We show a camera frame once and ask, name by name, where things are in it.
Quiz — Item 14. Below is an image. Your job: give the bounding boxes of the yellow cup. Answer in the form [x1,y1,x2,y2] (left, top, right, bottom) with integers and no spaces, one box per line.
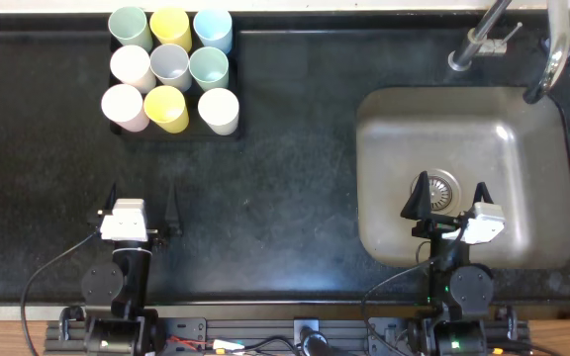
[142,84,190,134]
[148,6,193,53]

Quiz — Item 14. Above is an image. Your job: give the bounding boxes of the black tray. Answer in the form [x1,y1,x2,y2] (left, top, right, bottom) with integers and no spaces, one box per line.
[108,9,242,141]

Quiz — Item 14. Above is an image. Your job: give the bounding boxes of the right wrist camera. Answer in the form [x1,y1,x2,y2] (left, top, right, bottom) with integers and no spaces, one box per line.
[441,201,507,246]

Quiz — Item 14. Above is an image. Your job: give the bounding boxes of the blue cup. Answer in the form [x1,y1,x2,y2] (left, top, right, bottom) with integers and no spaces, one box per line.
[192,8,234,55]

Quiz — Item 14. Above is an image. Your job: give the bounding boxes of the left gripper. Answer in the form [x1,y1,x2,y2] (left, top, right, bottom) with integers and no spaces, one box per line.
[86,182,184,248]

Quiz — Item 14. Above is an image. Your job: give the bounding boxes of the mounting rail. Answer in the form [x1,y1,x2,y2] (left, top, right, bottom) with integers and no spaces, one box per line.
[45,315,531,356]

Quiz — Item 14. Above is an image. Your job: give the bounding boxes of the pink cup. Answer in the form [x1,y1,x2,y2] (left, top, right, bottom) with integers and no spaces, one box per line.
[100,83,150,134]

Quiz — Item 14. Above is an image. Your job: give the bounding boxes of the green cup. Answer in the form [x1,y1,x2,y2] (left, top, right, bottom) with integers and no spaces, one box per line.
[188,46,231,95]
[107,5,154,52]

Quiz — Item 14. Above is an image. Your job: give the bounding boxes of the black cable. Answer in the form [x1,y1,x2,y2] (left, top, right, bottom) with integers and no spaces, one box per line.
[361,217,469,356]
[19,229,101,356]

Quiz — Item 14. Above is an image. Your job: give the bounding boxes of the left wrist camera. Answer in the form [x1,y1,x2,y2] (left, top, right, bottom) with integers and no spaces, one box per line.
[99,198,150,243]

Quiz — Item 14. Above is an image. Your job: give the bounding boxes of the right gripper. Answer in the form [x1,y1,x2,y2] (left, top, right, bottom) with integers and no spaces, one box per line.
[400,170,495,238]

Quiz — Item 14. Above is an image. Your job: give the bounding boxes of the grey cup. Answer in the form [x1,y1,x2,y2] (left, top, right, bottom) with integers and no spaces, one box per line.
[149,43,193,93]

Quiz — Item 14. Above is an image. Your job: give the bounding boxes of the steel tap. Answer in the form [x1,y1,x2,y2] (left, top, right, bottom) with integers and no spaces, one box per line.
[446,0,570,105]

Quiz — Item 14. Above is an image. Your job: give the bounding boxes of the steel sink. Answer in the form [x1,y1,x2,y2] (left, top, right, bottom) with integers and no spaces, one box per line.
[355,86,570,271]

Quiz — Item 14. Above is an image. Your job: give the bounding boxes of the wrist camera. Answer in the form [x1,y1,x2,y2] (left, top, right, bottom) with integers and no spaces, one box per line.
[99,198,150,243]
[441,201,507,246]

